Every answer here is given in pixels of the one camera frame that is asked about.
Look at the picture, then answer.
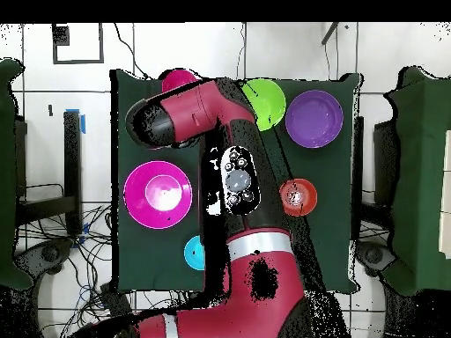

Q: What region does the dark green tablecloth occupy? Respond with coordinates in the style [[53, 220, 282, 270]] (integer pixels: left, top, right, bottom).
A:
[[110, 69, 362, 293]]

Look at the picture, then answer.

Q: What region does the black power brick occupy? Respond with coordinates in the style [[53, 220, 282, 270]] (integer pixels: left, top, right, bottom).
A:
[[100, 283, 133, 316]]

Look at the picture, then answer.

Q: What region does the black metal stand frame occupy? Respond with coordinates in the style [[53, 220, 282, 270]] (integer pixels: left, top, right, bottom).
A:
[[15, 110, 84, 235]]

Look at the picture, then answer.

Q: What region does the green cloth side table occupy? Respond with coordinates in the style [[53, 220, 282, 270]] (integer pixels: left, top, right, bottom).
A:
[[0, 57, 34, 291], [381, 66, 451, 297]]

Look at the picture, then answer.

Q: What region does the red bowl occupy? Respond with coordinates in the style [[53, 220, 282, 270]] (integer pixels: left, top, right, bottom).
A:
[[161, 69, 199, 93]]

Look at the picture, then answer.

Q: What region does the small ribbed cyan bowl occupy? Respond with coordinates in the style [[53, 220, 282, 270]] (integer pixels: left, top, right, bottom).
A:
[[183, 234, 206, 271]]

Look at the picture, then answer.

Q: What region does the white box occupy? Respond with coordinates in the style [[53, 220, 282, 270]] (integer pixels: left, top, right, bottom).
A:
[[437, 129, 451, 261]]

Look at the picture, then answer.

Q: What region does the orange bowl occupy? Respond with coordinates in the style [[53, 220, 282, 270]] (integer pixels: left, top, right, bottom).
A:
[[278, 178, 319, 217]]

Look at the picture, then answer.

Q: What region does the purple bowl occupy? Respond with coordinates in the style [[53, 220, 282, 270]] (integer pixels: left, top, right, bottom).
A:
[[285, 89, 344, 150]]

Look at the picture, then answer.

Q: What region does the large pink bowl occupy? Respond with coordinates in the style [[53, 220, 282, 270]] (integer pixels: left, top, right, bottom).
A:
[[122, 160, 194, 231]]

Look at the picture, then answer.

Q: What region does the green bowl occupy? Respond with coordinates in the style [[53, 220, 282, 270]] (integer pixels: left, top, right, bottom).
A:
[[240, 78, 287, 132]]

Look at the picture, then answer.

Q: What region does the black floor stand base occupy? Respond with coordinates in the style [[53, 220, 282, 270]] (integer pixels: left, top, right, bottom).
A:
[[353, 240, 397, 277], [13, 238, 76, 279]]

